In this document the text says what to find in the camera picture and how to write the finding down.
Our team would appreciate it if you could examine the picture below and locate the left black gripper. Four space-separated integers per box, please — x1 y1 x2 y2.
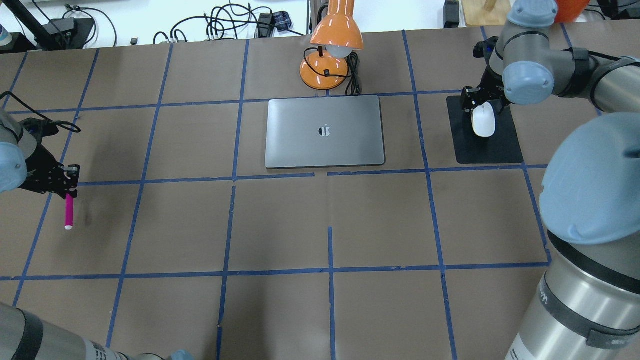
20 145 81 200

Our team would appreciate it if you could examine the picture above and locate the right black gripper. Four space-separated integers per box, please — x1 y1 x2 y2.
460 63 512 116

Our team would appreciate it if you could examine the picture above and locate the white computer mouse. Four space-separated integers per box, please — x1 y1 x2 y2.
471 101 496 138

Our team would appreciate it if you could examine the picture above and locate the pink highlighter pen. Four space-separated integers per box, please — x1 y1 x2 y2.
64 193 74 231

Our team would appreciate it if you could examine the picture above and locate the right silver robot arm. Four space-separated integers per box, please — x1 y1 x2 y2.
461 0 640 360

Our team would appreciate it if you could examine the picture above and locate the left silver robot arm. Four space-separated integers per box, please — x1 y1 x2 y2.
1 111 160 360

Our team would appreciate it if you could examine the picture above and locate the black mousepad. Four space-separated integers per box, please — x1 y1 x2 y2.
446 95 524 165

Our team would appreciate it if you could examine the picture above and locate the wooden stand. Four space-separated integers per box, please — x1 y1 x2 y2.
460 0 512 27

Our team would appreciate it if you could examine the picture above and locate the orange round object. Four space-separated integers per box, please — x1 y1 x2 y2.
554 0 591 24

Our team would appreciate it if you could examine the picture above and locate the grey closed laptop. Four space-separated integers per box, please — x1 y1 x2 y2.
264 95 386 169

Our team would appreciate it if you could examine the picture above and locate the black monitor stand base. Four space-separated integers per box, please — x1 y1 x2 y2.
43 17 97 50

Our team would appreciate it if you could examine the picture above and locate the orange desk lamp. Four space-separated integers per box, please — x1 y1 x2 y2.
299 0 364 96

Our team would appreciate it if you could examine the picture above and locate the black power adapter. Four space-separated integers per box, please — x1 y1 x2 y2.
254 11 293 39

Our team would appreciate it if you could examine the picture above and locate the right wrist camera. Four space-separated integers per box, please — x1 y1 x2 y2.
472 36 499 62

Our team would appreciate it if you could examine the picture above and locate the black lamp power cable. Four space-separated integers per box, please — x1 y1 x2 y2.
318 47 362 97

